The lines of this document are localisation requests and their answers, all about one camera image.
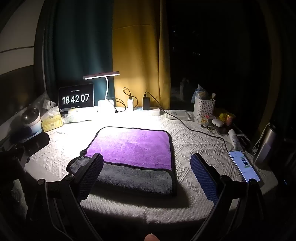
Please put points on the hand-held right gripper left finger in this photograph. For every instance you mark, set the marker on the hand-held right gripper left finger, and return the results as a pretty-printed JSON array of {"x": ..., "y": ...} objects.
[{"x": 92, "y": 176}]

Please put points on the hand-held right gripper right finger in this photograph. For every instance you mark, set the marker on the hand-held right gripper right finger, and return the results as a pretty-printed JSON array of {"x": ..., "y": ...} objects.
[{"x": 205, "y": 178}]

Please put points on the purple and grey towel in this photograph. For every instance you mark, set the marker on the purple and grey towel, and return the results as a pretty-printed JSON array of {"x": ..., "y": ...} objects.
[{"x": 131, "y": 148}]

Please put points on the person's right hand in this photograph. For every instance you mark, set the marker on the person's right hand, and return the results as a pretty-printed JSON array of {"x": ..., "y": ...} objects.
[{"x": 151, "y": 237}]

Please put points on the white round projector lamp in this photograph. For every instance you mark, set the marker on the white round projector lamp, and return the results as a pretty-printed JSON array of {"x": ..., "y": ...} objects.
[{"x": 31, "y": 121}]

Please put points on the yellow tissue box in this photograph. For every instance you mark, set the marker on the yellow tissue box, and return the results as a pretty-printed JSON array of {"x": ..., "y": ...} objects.
[{"x": 52, "y": 122}]

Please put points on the white textured tablecloth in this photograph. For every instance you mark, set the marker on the white textured tablecloth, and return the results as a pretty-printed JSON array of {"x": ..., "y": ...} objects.
[{"x": 196, "y": 141}]

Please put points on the smartphone with lit screen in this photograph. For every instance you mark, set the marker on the smartphone with lit screen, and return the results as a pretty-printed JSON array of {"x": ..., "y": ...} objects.
[{"x": 244, "y": 165}]

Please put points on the small white box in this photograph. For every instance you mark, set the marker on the small white box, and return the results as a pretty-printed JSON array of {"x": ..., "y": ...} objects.
[{"x": 48, "y": 103}]

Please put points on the white spray bottle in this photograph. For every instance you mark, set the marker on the white spray bottle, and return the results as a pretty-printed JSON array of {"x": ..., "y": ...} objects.
[{"x": 234, "y": 139}]

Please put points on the clear plastic bag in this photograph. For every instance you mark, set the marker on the clear plastic bag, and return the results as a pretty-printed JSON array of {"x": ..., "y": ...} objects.
[{"x": 77, "y": 116}]

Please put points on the dark flat notebook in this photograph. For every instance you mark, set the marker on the dark flat notebook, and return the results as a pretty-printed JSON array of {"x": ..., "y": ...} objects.
[{"x": 227, "y": 131}]

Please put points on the white earbuds case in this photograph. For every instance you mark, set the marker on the white earbuds case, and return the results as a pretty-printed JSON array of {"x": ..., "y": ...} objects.
[{"x": 217, "y": 122}]

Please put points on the small colourful snack packet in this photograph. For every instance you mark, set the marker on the small colourful snack packet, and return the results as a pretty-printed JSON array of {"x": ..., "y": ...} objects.
[{"x": 205, "y": 120}]

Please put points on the tablet with clock display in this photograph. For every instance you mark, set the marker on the tablet with clock display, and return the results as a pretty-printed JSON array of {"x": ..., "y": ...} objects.
[{"x": 76, "y": 98}]

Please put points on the yellow and pink can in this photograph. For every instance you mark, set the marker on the yellow and pink can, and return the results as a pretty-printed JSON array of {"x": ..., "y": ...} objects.
[{"x": 227, "y": 119}]

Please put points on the white wet wipes pack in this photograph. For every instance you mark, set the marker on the white wet wipes pack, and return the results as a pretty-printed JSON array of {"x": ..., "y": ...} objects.
[{"x": 179, "y": 115}]

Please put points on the stainless steel bottle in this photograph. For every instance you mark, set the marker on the stainless steel bottle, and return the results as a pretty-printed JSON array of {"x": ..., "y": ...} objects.
[{"x": 266, "y": 144}]

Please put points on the white perforated basket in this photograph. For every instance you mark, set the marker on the white perforated basket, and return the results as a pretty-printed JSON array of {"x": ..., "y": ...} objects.
[{"x": 203, "y": 107}]

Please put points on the white desk lamp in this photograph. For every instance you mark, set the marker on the white desk lamp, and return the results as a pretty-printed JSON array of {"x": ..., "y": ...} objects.
[{"x": 105, "y": 105}]

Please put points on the white charger plug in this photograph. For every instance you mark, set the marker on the white charger plug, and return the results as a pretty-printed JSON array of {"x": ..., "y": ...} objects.
[{"x": 130, "y": 104}]

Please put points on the pale blue packet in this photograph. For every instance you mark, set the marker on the pale blue packet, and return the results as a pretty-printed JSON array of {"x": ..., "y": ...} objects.
[{"x": 198, "y": 92}]

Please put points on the white power strip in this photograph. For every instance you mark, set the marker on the white power strip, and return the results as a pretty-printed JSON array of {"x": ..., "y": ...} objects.
[{"x": 150, "y": 111}]

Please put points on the black power adapter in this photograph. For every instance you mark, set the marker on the black power adapter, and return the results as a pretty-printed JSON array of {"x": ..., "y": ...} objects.
[{"x": 146, "y": 103}]

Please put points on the teal curtain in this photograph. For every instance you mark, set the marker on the teal curtain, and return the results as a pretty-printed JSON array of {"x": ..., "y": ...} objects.
[{"x": 78, "y": 46}]

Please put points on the yellow curtain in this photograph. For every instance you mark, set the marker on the yellow curtain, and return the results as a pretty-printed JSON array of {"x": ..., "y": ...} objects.
[{"x": 138, "y": 51}]

